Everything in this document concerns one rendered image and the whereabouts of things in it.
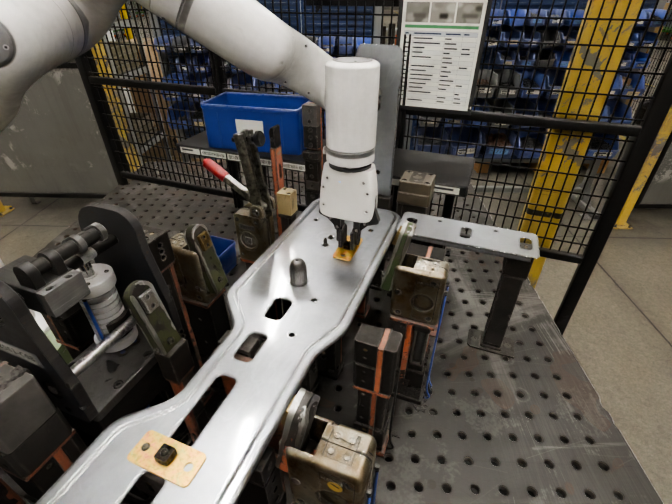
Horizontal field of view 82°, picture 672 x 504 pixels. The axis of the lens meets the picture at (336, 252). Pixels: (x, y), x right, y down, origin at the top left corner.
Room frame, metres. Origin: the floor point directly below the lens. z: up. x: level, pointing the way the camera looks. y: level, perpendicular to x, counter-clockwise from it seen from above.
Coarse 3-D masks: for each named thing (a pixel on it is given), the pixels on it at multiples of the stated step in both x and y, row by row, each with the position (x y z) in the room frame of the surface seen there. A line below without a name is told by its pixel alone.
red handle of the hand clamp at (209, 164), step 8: (208, 160) 0.75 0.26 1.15; (208, 168) 0.74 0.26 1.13; (216, 168) 0.74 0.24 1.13; (216, 176) 0.74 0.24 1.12; (224, 176) 0.73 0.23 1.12; (232, 184) 0.72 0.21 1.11; (240, 184) 0.73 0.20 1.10; (240, 192) 0.72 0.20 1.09; (248, 192) 0.72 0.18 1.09; (248, 200) 0.71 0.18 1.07; (264, 208) 0.70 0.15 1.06
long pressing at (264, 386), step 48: (288, 240) 0.68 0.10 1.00; (336, 240) 0.68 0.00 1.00; (384, 240) 0.68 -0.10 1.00; (240, 288) 0.52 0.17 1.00; (288, 288) 0.52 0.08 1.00; (336, 288) 0.52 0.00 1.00; (240, 336) 0.41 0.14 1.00; (288, 336) 0.41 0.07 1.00; (336, 336) 0.41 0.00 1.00; (192, 384) 0.32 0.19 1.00; (240, 384) 0.32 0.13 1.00; (288, 384) 0.32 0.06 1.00; (144, 432) 0.25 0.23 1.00; (240, 432) 0.25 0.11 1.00; (96, 480) 0.20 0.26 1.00; (192, 480) 0.20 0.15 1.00; (240, 480) 0.20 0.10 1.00
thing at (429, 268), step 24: (408, 264) 0.56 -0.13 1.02; (432, 264) 0.53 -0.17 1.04; (408, 288) 0.51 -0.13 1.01; (432, 288) 0.50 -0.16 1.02; (408, 312) 0.51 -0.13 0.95; (432, 312) 0.50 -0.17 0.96; (408, 336) 0.51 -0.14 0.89; (408, 360) 0.52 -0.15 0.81; (432, 360) 0.51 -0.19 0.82; (408, 384) 0.51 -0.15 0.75
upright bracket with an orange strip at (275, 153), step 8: (272, 128) 0.80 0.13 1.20; (272, 136) 0.80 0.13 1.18; (272, 144) 0.80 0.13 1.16; (280, 144) 0.82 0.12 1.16; (272, 152) 0.80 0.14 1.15; (280, 152) 0.81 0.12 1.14; (272, 160) 0.80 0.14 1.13; (280, 160) 0.81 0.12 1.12; (272, 168) 0.80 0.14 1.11; (280, 168) 0.81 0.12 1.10; (272, 176) 0.80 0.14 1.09; (280, 176) 0.81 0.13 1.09; (280, 184) 0.80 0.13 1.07; (280, 224) 0.80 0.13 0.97; (280, 232) 0.80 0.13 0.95
